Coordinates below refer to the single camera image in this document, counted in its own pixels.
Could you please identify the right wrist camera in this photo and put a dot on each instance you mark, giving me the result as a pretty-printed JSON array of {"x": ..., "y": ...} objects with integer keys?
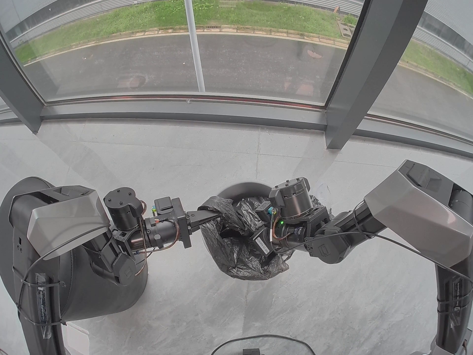
[{"x": 266, "y": 211}]

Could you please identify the grey trash bin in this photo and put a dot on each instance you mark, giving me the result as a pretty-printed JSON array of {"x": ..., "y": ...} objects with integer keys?
[{"x": 244, "y": 190}]

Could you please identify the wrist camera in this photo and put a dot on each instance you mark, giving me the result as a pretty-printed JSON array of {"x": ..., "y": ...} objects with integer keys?
[
  {"x": 166, "y": 206},
  {"x": 266, "y": 211}
]

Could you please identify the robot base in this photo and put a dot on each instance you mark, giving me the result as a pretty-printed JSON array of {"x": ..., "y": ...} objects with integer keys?
[{"x": 253, "y": 351}]

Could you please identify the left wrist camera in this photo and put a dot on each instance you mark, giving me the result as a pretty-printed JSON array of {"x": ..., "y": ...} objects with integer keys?
[{"x": 166, "y": 206}]

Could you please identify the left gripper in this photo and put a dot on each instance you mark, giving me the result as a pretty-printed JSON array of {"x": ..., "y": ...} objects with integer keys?
[{"x": 166, "y": 231}]

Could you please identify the black plastic bag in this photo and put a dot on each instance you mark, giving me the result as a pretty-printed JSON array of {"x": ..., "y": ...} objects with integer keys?
[{"x": 229, "y": 250}]

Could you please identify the window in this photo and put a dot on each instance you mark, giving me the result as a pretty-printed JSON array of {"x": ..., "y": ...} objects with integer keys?
[{"x": 369, "y": 68}]

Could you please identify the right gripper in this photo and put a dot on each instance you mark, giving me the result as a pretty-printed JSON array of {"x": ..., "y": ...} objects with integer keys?
[{"x": 288, "y": 237}]

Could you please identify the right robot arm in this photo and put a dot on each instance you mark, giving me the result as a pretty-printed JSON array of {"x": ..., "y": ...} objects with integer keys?
[{"x": 406, "y": 205}]

